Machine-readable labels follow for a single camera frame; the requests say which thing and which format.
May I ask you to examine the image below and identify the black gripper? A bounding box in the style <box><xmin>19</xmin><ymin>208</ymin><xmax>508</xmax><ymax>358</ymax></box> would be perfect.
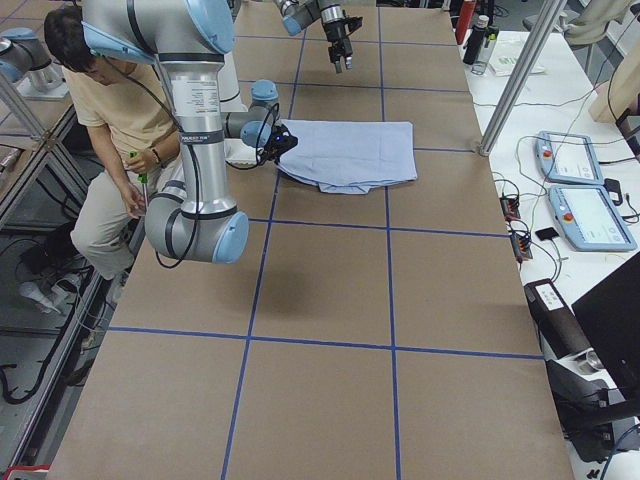
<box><xmin>259</xmin><ymin>124</ymin><xmax>298</xmax><ymax>163</ymax></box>
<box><xmin>322</xmin><ymin>18</ymin><xmax>353</xmax><ymax>74</ymax></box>

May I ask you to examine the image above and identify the blue striped button shirt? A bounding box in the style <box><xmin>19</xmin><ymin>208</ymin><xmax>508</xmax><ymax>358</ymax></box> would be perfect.
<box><xmin>278</xmin><ymin>120</ymin><xmax>417</xmax><ymax>195</ymax></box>

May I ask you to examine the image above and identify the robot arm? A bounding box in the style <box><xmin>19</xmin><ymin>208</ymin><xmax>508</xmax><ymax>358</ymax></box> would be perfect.
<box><xmin>274</xmin><ymin>0</ymin><xmax>363</xmax><ymax>74</ymax></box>
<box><xmin>83</xmin><ymin>1</ymin><xmax>298</xmax><ymax>264</ymax></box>

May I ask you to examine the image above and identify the red cylinder bottle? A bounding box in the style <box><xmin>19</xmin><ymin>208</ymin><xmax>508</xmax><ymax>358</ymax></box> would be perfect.
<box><xmin>455</xmin><ymin>0</ymin><xmax>476</xmax><ymax>45</ymax></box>

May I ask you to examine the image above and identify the black insulated bottle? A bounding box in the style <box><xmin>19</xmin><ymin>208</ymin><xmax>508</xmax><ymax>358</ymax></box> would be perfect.
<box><xmin>462</xmin><ymin>15</ymin><xmax>490</xmax><ymax>65</ymax></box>

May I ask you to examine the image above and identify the clear plastic water bottle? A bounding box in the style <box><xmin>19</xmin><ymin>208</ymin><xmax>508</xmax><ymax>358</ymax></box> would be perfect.
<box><xmin>471</xmin><ymin>26</ymin><xmax>500</xmax><ymax>75</ymax></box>

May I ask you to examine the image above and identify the person in beige shirt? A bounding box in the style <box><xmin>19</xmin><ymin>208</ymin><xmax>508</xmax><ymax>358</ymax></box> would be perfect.
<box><xmin>44</xmin><ymin>6</ymin><xmax>180</xmax><ymax>303</ymax></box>

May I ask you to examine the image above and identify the upper blue teach pendant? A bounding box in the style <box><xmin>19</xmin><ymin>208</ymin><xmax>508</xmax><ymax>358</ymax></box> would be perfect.
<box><xmin>534</xmin><ymin>130</ymin><xmax>604</xmax><ymax>186</ymax></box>

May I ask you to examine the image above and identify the blue teach pendant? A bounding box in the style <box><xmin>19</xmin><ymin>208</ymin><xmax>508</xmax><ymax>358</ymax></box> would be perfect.
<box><xmin>534</xmin><ymin>130</ymin><xmax>604</xmax><ymax>186</ymax></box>
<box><xmin>548</xmin><ymin>185</ymin><xmax>637</xmax><ymax>252</ymax></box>

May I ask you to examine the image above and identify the lower blue teach pendant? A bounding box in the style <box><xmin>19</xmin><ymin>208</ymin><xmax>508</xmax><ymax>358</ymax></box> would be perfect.
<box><xmin>548</xmin><ymin>185</ymin><xmax>637</xmax><ymax>252</ymax></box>

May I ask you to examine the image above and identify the black box with label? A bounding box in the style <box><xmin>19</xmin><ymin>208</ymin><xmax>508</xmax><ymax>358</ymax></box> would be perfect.
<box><xmin>524</xmin><ymin>279</ymin><xmax>591</xmax><ymax>359</ymax></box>

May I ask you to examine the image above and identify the black monitor screen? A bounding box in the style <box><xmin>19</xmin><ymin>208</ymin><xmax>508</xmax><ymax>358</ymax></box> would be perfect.
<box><xmin>572</xmin><ymin>255</ymin><xmax>639</xmax><ymax>399</ymax></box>

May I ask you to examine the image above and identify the black braided right cable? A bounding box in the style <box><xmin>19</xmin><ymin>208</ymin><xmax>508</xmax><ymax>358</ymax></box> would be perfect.
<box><xmin>107</xmin><ymin>54</ymin><xmax>281</xmax><ymax>270</ymax></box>

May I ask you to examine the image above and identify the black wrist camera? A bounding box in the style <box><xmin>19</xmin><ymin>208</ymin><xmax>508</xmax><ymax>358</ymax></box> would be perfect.
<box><xmin>345</xmin><ymin>16</ymin><xmax>363</xmax><ymax>33</ymax></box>

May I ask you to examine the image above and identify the grey aluminium frame post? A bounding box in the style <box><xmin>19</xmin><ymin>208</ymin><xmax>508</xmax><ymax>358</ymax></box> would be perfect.
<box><xmin>478</xmin><ymin>0</ymin><xmax>566</xmax><ymax>157</ymax></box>

